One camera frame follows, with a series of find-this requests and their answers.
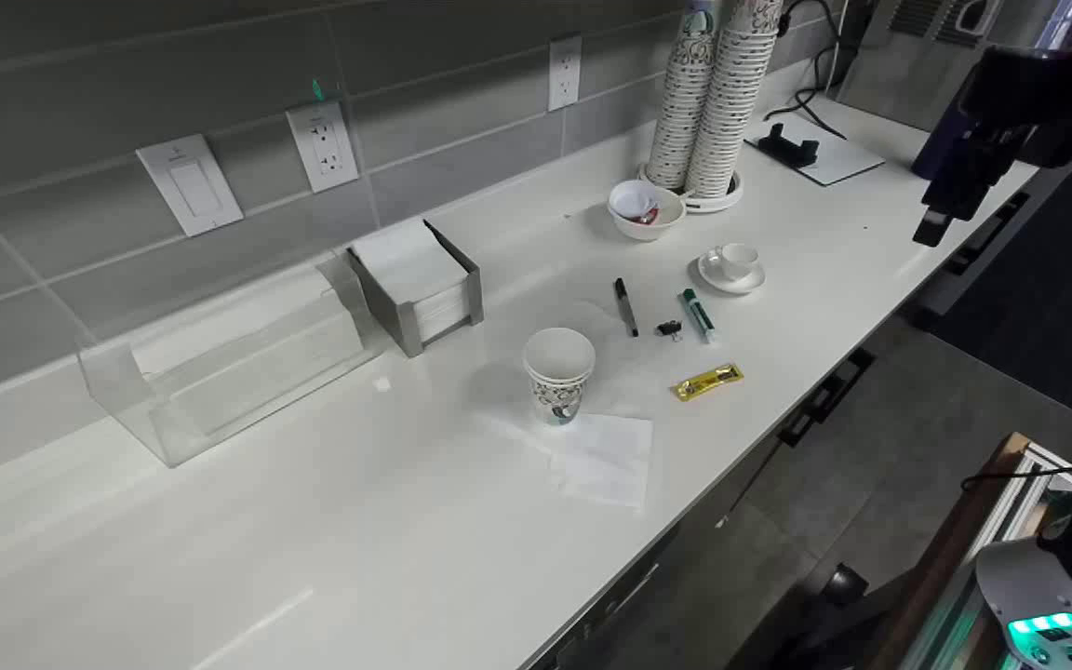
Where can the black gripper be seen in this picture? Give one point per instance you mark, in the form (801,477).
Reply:
(959,164)

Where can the teal marker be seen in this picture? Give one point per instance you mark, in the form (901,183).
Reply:
(690,302)

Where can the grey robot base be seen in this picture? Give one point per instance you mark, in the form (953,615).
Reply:
(1005,610)

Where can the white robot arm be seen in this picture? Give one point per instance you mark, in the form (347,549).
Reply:
(1015,107)

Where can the tall paper cup stack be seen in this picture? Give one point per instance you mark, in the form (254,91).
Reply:
(742,59)

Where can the white espresso cup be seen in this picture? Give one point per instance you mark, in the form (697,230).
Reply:
(731,264)

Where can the white round cup tray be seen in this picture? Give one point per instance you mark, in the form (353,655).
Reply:
(719,203)

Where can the black marker cap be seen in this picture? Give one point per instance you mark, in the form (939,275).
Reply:
(667,329)

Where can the black left marker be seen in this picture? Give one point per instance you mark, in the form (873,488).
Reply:
(625,308)

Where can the patterned paper cup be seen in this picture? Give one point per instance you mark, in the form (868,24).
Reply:
(561,367)

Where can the white flat tray board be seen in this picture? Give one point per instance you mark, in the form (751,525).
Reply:
(835,157)

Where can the black small device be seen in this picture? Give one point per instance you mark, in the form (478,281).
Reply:
(784,151)

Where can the white saucer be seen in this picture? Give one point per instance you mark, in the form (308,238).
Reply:
(736,290)

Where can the white bowl with packets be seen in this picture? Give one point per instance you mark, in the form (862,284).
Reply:
(640,209)

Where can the yellow sachet packet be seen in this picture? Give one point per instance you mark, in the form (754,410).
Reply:
(703,380)

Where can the white paper sheet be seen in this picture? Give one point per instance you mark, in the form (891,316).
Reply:
(609,461)

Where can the steel napkin dispenser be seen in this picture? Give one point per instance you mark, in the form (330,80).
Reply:
(417,284)

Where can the clear acrylic box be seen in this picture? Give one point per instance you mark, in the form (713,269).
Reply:
(205,373)

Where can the white wall outlet small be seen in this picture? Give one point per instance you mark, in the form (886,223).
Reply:
(564,71)

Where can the white blank wall plate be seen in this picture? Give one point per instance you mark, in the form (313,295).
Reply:
(191,183)

